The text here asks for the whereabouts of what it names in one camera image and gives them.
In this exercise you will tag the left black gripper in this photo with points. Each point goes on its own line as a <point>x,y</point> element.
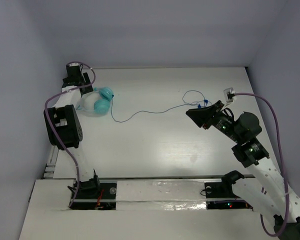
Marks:
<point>85,87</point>

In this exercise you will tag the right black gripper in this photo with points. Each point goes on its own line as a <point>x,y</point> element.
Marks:
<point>205,115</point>

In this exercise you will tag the teal cat ear headphones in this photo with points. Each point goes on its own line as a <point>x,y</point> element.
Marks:
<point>96,103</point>

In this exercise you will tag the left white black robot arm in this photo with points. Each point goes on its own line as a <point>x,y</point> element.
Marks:
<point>65,131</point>

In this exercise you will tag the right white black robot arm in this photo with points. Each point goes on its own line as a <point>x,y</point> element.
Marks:
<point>276,202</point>

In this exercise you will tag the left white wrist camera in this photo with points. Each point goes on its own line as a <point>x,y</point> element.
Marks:
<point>73,64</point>

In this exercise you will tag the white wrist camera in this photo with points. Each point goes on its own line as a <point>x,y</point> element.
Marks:
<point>73,64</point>
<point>229,95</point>

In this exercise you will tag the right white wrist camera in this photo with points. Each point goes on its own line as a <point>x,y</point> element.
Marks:
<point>229,95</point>

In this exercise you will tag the aluminium rail with foam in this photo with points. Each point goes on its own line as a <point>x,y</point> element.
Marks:
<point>153,194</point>

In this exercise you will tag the left aluminium side rail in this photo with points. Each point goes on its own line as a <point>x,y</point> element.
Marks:
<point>50,165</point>

